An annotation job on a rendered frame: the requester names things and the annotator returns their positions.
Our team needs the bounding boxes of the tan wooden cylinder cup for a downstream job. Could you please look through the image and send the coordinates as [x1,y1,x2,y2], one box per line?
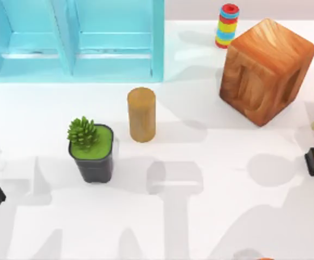
[127,87,157,142]

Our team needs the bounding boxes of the green plant in black pot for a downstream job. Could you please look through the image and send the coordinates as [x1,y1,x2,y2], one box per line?
[67,116,114,184]

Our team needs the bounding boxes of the light blue rack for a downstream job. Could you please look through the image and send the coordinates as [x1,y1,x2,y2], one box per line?
[0,0,165,83]

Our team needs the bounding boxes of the wooden block box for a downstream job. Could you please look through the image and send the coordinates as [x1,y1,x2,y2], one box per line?
[219,18,314,127]

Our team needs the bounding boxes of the stack of coloured rings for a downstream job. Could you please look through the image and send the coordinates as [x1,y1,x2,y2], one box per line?
[215,3,241,49]

